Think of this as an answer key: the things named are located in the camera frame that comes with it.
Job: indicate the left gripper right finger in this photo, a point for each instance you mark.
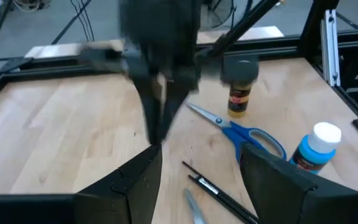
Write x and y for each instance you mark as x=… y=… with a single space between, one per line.
x=275 y=193

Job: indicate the ochre paint bottle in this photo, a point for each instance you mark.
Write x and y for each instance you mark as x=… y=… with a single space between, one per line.
x=238 y=102

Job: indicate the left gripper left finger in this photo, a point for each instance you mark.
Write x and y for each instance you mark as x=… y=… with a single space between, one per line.
x=129 y=199

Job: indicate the silver aluminium bracket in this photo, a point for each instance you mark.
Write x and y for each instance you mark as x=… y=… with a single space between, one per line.
x=330 y=46

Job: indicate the blue paint bottle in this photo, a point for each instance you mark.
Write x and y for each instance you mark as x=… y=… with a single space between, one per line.
x=317 y=149

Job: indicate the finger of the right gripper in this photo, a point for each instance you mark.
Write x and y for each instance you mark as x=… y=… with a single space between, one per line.
x=172 y=102
x=152 y=118

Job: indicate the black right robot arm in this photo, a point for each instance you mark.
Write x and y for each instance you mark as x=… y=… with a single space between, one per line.
x=160 y=18

